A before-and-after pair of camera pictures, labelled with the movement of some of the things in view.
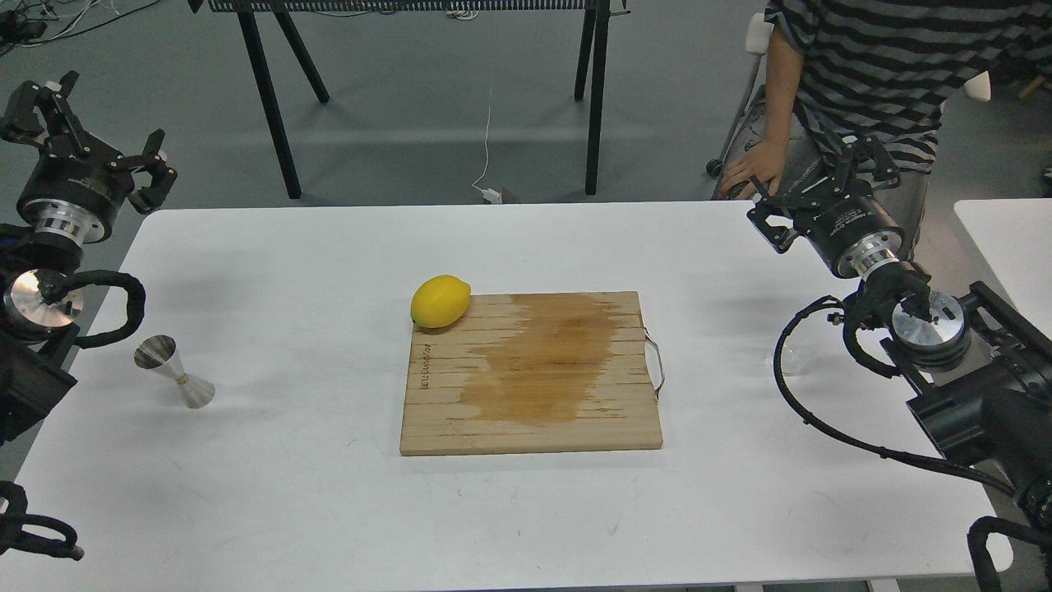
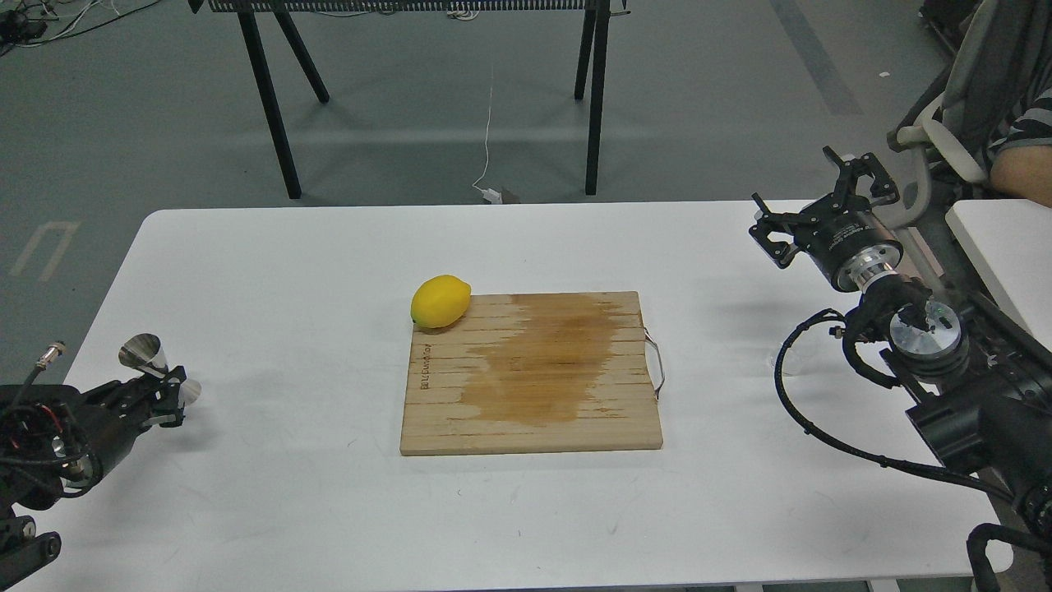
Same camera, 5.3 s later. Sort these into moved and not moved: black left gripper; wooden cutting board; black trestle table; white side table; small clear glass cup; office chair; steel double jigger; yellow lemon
Moved: office chair; black left gripper; steel double jigger
Not moved: yellow lemon; white side table; black trestle table; small clear glass cup; wooden cutting board
